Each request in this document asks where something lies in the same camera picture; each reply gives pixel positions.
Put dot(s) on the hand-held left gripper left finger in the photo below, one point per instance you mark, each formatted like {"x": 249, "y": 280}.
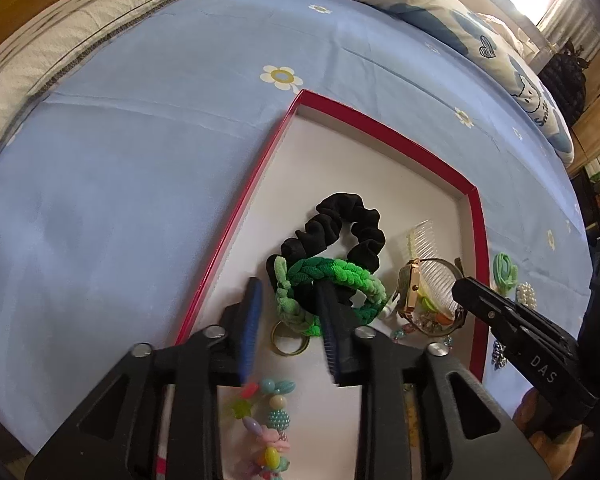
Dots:
{"x": 252, "y": 330}

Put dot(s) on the blue floral bed sheet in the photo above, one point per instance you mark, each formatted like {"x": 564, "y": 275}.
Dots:
{"x": 130, "y": 185}

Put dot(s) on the black quilted backpack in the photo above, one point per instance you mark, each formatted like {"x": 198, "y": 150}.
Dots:
{"x": 565, "y": 85}

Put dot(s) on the white quilt with blue hearts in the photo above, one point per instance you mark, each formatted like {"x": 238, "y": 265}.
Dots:
{"x": 430, "y": 0}

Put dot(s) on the wrist watch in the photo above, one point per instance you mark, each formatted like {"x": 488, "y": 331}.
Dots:
{"x": 409, "y": 290}

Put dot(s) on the black scrunchie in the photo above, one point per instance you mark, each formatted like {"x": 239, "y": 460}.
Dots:
{"x": 340, "y": 210}

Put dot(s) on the person's right hand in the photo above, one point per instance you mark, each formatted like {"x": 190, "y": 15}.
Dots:
{"x": 527, "y": 407}

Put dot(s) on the red cardboard box tray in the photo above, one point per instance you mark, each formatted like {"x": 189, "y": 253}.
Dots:
{"x": 360, "y": 170}

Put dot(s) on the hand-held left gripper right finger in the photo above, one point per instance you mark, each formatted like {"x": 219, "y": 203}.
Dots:
{"x": 327, "y": 330}

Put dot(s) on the clear rainbow hair comb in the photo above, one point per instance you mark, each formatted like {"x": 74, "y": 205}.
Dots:
{"x": 430, "y": 260}

